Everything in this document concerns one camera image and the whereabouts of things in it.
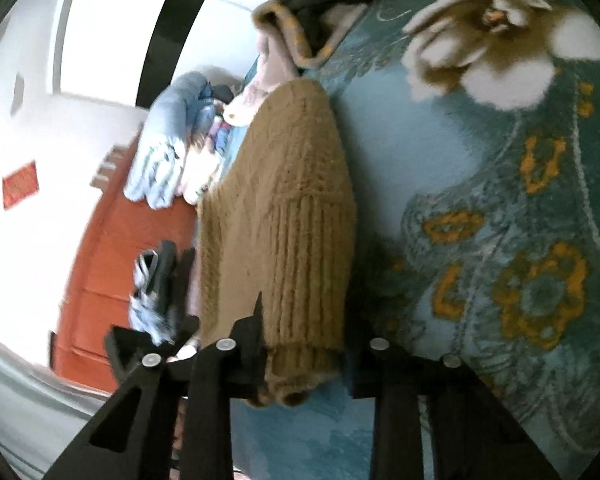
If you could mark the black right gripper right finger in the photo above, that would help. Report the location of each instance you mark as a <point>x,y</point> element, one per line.
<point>397,441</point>

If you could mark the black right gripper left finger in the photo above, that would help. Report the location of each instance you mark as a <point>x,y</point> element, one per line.
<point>231,368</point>

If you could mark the tan knitted sweater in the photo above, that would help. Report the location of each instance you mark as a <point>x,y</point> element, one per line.
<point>277,235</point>

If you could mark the orange wooden headboard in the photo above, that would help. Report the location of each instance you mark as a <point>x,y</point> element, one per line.
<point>100,282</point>

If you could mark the folded pink bedding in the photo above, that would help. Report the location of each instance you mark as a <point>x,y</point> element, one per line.
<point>205,156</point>

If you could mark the folded light blue quilt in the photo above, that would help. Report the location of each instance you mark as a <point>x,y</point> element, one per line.
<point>183,109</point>

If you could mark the white wardrobe with black stripe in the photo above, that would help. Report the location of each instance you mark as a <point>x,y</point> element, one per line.
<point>127,51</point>

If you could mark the pink fleece garment orange trim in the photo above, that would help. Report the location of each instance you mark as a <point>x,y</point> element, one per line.
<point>285,50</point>

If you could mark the teal floral bed blanket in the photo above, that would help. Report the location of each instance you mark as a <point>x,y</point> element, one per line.
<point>472,133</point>

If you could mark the wall switch panel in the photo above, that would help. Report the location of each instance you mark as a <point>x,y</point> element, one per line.
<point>108,167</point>

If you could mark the red paper wall decoration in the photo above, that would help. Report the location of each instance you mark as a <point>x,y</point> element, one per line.
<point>19,185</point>

